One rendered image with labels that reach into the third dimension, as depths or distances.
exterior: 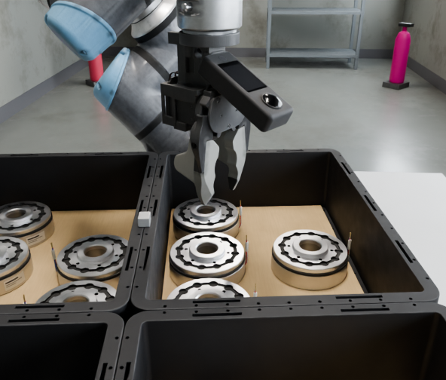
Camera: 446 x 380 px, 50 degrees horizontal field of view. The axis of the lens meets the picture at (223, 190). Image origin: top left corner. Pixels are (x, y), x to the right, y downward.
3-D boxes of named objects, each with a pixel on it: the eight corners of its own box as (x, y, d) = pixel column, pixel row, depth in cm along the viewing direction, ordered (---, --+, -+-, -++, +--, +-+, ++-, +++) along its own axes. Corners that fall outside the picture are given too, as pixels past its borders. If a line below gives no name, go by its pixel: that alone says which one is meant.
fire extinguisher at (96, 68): (90, 81, 519) (82, 22, 493) (114, 81, 518) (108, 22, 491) (82, 87, 496) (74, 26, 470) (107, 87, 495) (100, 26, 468)
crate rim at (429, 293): (442, 320, 46) (447, 300, 45) (129, 330, 45) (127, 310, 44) (335, 160, 82) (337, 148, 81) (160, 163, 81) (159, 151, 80)
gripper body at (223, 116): (200, 115, 67) (198, 24, 62) (250, 127, 62) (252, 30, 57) (160, 129, 62) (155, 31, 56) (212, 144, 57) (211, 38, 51)
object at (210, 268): (249, 274, 61) (249, 270, 61) (169, 279, 60) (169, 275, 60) (238, 233, 70) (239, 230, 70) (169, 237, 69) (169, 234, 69)
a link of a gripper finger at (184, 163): (179, 194, 65) (187, 127, 63) (212, 206, 62) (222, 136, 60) (163, 197, 63) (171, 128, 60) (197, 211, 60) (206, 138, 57)
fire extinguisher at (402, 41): (412, 90, 484) (424, 25, 457) (385, 90, 486) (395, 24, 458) (404, 84, 509) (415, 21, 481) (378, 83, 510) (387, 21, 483)
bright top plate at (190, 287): (260, 335, 52) (260, 330, 51) (166, 344, 50) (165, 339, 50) (243, 278, 61) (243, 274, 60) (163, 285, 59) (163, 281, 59)
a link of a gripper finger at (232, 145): (218, 170, 71) (209, 114, 66) (251, 180, 68) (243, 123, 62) (205, 181, 69) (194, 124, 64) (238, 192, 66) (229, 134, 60)
